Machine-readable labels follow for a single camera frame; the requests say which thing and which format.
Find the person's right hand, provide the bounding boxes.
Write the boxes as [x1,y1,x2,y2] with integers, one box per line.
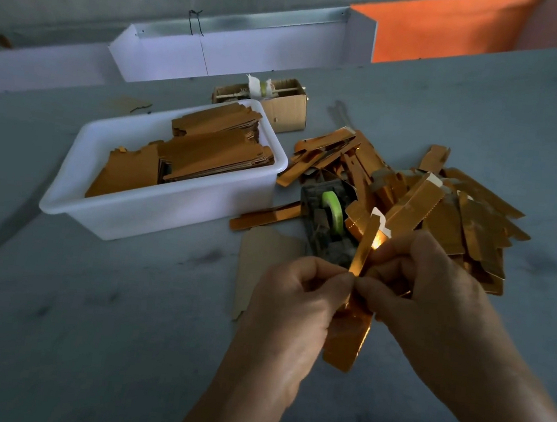
[343,224,535,418]

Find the person's left hand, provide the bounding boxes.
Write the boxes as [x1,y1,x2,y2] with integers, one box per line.
[231,249,359,415]

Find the pile of beige blanks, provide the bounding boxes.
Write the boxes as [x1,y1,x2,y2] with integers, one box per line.
[230,226,312,329]

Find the pile of gold boxes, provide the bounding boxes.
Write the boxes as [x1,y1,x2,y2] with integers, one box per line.
[266,120,541,299]

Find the gold cartons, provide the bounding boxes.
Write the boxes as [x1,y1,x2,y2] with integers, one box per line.
[84,88,281,217]

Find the person's left forearm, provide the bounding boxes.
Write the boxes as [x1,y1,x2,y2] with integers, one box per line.
[175,365,307,422]

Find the black tape dispenser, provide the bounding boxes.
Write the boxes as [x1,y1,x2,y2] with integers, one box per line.
[294,176,362,269]

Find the green tape roll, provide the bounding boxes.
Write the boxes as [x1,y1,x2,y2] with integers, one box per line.
[316,189,348,238]

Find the white plastic bin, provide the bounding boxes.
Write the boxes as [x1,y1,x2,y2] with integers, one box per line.
[36,78,296,259]

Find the small cardboard box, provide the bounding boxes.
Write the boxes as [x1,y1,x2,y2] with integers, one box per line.
[208,69,312,136]

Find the long white tray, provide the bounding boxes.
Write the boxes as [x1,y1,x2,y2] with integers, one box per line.
[0,32,126,110]
[106,0,379,108]

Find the orange tray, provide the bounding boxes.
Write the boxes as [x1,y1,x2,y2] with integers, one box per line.
[346,0,557,82]

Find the black wire clip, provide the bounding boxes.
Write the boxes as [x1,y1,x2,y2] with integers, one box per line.
[186,9,208,37]

